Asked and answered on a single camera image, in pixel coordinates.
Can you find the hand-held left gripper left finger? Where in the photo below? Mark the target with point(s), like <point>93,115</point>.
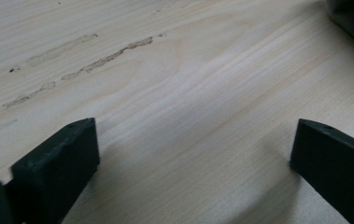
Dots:
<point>56,168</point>

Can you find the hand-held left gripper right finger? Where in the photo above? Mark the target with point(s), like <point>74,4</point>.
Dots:
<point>336,165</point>

